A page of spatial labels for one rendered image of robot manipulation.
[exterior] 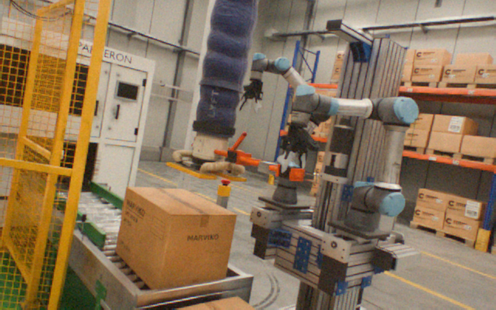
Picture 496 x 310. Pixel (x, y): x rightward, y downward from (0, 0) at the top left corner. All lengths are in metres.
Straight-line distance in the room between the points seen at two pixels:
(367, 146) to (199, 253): 1.06
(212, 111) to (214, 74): 0.18
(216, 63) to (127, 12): 9.63
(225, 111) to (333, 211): 0.80
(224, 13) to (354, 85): 0.82
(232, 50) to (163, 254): 1.05
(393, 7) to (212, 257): 10.30
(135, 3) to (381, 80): 9.91
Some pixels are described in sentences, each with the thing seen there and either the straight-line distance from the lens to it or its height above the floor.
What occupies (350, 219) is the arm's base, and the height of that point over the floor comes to 1.08.
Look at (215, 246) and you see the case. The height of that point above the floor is 0.77.
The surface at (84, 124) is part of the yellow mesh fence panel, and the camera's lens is 2.37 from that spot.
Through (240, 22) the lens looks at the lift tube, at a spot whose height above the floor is 1.92.
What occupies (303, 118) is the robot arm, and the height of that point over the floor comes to 1.50.
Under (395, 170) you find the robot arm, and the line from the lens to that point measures 1.83.
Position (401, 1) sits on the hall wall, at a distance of 11.69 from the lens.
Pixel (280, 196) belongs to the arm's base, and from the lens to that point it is 2.20.
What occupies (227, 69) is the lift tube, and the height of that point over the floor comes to 1.69.
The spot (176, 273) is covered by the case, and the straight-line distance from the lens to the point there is 2.03.
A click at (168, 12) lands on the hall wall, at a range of 12.09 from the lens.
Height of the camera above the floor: 1.41
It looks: 3 degrees down
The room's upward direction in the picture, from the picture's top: 10 degrees clockwise
